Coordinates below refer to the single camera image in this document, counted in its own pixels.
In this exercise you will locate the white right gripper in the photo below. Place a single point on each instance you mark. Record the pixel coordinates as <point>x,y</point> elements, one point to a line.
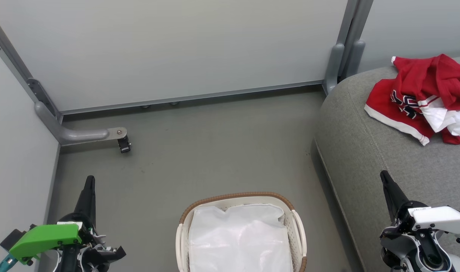
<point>437,219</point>

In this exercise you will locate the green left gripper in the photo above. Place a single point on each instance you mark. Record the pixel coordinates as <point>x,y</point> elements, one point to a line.
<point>45,236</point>

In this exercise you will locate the white garment with red stripes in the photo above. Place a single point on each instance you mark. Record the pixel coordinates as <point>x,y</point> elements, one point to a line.
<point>437,117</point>

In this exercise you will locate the red jersey with black number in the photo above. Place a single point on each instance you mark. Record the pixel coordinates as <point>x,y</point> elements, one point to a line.
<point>381,102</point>

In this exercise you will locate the white basket with brown rim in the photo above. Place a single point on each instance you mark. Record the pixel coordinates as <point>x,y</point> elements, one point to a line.
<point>298,234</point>

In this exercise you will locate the white basket liner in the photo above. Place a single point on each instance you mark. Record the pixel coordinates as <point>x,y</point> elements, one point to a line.
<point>237,238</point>

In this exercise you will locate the grey fabric sofa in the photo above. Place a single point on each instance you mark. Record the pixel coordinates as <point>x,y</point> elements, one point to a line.
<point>366,158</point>

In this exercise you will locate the grey partition support foot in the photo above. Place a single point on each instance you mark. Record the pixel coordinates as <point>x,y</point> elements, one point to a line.
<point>82,135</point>

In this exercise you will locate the black caster wheel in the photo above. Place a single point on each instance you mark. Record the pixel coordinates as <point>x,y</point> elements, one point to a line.
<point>124,145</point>

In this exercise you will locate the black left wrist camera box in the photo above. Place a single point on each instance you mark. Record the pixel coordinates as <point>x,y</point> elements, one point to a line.
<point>11,238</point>

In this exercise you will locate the grey partition corner post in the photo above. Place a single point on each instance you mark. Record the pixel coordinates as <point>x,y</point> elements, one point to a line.
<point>22,71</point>

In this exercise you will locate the grey partition bottom rail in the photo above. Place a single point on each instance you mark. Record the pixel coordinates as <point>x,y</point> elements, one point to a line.
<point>196,96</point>

